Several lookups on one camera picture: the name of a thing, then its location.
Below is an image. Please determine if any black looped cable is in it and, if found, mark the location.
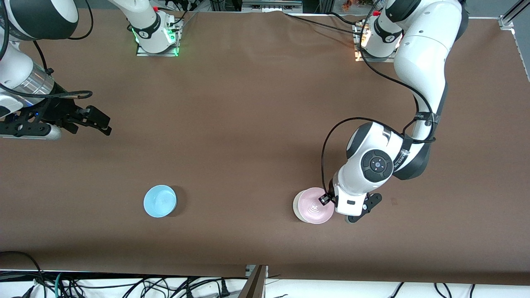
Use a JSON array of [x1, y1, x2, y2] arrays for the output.
[[0, 250, 44, 298]]

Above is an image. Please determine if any white bowl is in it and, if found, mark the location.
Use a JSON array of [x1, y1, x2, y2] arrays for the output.
[[293, 191, 309, 222]]

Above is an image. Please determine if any short black cable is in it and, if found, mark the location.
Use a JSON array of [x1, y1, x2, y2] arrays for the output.
[[329, 12, 367, 25]]

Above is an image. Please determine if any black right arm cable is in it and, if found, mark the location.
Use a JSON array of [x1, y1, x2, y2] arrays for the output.
[[0, 0, 94, 100]]

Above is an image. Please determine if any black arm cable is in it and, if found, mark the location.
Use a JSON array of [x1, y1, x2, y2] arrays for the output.
[[321, 0, 437, 199], [0, 0, 94, 100]]

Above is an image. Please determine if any brown table cover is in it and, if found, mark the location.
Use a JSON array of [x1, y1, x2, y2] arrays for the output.
[[0, 8, 530, 286]]

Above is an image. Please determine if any blue bowl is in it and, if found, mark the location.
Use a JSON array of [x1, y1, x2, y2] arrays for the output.
[[143, 185, 178, 218]]

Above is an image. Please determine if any diagonal aluminium profile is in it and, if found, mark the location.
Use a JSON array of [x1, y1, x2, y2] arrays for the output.
[[503, 0, 530, 23]]

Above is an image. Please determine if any aluminium frame post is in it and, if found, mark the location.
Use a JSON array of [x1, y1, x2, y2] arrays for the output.
[[239, 265, 268, 298]]

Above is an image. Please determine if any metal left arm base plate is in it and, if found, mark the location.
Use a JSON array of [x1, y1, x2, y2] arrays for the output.
[[354, 24, 397, 63]]

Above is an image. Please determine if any long black cable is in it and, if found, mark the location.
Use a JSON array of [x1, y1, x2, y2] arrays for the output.
[[284, 12, 363, 37]]

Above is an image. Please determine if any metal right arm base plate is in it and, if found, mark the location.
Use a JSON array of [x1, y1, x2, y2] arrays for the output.
[[136, 17, 179, 57]]

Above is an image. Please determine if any orange object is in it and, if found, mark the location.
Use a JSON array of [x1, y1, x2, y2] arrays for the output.
[[342, 0, 373, 11]]

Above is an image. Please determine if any aluminium table edge rail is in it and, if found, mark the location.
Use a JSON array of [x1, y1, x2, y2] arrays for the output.
[[513, 29, 530, 81]]

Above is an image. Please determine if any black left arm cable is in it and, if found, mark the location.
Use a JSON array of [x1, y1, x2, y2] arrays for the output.
[[321, 0, 437, 199]]

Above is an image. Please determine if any pink bowl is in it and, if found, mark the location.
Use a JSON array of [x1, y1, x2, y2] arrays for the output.
[[299, 187, 335, 224]]

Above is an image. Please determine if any aluminium profile bar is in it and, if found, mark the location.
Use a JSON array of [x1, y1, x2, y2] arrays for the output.
[[242, 0, 303, 13]]

